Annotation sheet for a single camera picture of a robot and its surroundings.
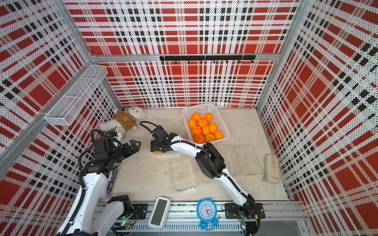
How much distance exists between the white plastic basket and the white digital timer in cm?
39

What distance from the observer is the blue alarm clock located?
709 millimetres

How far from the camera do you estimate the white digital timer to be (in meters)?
0.69

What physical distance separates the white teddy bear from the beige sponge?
93cm

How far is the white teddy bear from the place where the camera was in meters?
1.02
